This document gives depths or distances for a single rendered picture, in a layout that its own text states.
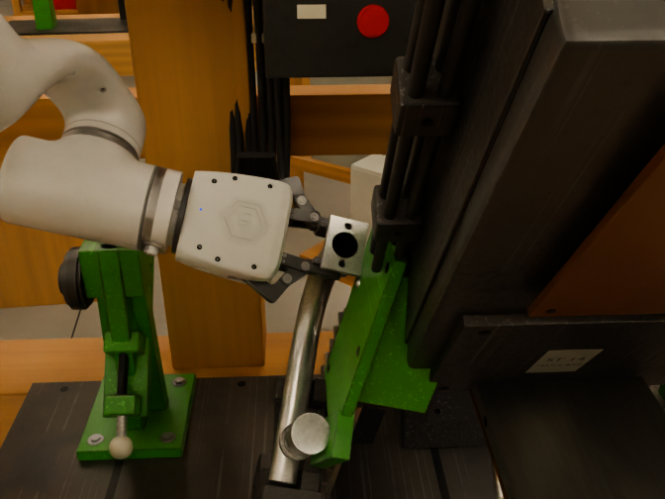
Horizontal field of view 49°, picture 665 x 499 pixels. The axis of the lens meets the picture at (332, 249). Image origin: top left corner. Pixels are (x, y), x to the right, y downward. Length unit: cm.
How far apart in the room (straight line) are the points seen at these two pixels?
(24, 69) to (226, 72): 36
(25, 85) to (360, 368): 36
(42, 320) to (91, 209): 233
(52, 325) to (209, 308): 193
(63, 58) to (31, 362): 66
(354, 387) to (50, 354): 66
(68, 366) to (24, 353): 9
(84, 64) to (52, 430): 53
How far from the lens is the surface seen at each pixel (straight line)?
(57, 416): 107
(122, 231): 69
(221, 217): 70
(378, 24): 80
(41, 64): 63
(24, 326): 300
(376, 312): 62
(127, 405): 91
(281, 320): 280
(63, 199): 69
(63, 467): 99
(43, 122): 109
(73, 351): 122
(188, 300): 106
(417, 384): 69
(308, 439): 70
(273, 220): 70
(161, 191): 69
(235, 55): 92
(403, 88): 41
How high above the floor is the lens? 156
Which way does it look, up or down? 28 degrees down
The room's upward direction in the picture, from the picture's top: straight up
